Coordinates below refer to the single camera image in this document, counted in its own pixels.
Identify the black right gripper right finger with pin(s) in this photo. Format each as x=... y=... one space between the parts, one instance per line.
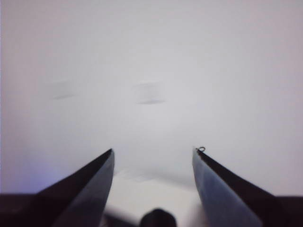
x=220 y=194

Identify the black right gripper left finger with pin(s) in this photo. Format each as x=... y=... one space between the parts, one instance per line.
x=90 y=189

